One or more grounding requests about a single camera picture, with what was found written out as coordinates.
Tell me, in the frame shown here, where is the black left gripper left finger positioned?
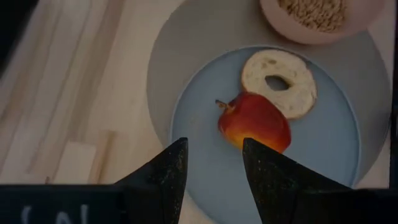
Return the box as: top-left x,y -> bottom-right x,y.
114,137 -> 190,224

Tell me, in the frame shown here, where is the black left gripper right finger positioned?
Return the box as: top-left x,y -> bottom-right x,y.
242,137 -> 352,224

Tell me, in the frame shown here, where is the red apple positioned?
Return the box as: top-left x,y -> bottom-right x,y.
215,90 -> 292,154

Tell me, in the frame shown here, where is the bagel half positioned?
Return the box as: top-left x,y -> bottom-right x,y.
240,49 -> 318,121

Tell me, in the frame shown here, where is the grey round plate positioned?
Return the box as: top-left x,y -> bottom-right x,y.
169,45 -> 362,224

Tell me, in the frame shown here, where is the grey round placemat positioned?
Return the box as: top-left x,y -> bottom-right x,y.
146,0 -> 393,188

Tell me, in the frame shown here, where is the pink translucent bowl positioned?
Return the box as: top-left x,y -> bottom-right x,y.
259,0 -> 387,45

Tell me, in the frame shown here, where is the cereal rings heap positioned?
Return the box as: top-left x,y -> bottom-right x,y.
276,0 -> 348,34

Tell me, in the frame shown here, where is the black two-slot toaster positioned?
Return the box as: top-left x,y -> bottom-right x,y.
0,0 -> 40,76

